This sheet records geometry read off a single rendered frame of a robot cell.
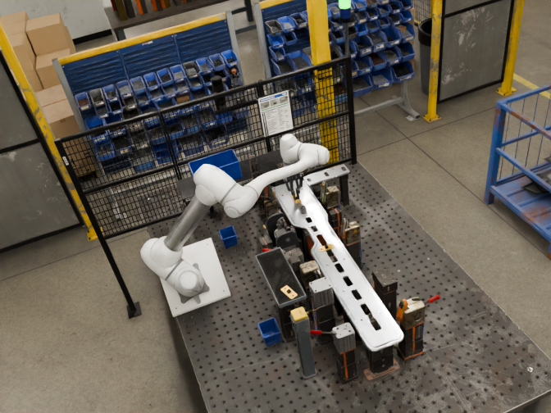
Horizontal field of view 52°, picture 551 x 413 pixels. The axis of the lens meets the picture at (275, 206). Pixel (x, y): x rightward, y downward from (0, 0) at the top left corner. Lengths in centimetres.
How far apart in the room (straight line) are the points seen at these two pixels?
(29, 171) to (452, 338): 342
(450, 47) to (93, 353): 414
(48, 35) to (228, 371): 511
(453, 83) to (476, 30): 54
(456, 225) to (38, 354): 333
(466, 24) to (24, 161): 410
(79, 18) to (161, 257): 673
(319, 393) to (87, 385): 185
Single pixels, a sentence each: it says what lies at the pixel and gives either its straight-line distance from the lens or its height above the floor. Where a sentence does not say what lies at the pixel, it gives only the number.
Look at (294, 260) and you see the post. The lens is 292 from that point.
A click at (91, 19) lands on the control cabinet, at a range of 946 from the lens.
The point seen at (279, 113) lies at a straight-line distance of 373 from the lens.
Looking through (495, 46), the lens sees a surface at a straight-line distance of 617.
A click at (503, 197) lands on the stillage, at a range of 475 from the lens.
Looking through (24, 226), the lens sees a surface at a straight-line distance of 521.
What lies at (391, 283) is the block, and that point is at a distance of 287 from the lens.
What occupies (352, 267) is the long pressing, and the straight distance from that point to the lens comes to 299.
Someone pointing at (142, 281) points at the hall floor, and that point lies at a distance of 467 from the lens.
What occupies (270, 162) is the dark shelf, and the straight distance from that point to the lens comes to 374.
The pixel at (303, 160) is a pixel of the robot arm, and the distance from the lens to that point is 305.
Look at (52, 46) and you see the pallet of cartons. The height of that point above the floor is 81.
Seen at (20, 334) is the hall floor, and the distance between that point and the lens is 476.
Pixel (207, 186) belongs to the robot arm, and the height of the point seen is 154.
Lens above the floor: 315
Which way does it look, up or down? 39 degrees down
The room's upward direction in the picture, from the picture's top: 10 degrees counter-clockwise
